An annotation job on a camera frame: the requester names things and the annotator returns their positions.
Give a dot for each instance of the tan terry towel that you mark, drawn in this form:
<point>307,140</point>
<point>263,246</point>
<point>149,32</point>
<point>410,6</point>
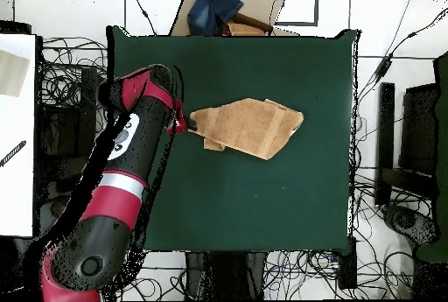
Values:
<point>245,127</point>

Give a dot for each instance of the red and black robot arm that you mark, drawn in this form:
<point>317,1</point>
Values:
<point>115,183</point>

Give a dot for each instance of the dark green table cloth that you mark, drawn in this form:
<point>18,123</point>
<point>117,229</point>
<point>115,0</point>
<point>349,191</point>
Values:
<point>245,193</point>

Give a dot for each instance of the black equipment rack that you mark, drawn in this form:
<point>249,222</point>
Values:
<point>63,141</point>

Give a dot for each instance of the blue jeans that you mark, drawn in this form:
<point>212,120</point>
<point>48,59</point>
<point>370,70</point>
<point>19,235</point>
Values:
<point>210,8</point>

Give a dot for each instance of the dark brown garment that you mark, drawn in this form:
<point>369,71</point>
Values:
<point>252,21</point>

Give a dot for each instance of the black striped pen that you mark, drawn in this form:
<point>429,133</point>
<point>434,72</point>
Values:
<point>14,152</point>

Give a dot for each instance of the beige paper sheet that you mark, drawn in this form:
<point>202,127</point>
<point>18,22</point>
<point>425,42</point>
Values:
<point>12,74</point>

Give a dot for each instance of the white desk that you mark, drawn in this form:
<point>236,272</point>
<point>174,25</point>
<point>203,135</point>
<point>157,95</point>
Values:
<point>17,193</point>

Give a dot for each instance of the black rectangular box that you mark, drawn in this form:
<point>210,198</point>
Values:
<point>347,267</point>

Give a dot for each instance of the dark green fabric furniture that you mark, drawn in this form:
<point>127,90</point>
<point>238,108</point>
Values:
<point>441,141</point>

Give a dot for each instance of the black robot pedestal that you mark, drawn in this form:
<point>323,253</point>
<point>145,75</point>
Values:
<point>227,277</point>

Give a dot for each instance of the black metal frame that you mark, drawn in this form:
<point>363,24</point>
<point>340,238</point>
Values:
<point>385,123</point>

